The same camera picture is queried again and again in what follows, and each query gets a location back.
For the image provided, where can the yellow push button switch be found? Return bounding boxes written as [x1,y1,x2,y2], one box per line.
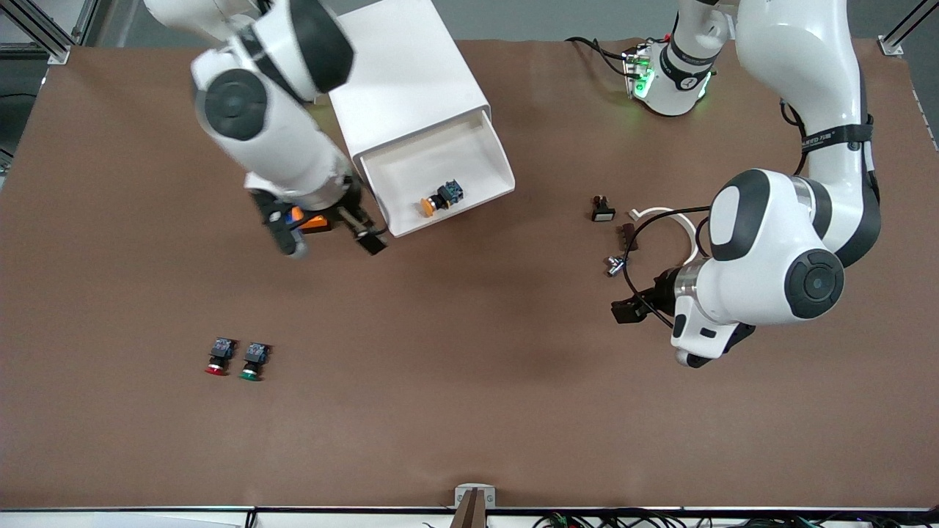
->
[420,180,464,218]

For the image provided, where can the green push button switch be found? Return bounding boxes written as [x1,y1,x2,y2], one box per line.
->
[238,342,271,382]

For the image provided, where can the white curved plastic arc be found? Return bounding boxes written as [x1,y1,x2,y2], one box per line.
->
[629,207,701,266]

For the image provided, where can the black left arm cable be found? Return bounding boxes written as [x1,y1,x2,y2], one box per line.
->
[622,208,714,329]

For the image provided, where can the aluminium frame profile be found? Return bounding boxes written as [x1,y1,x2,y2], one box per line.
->
[0,0,98,65]
[878,0,939,56]

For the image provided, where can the red push button switch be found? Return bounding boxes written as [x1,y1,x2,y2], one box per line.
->
[205,337,237,377]

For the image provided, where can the orange button enclosure box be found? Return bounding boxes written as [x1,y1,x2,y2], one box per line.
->
[290,208,329,235]

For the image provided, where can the grey metal table bracket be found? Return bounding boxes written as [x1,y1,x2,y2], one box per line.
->
[455,483,496,509]

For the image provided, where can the bundle of loose cables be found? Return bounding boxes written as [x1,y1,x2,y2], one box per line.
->
[422,510,939,528]

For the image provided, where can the white table edge rail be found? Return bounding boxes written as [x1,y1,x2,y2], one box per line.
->
[0,505,939,528]

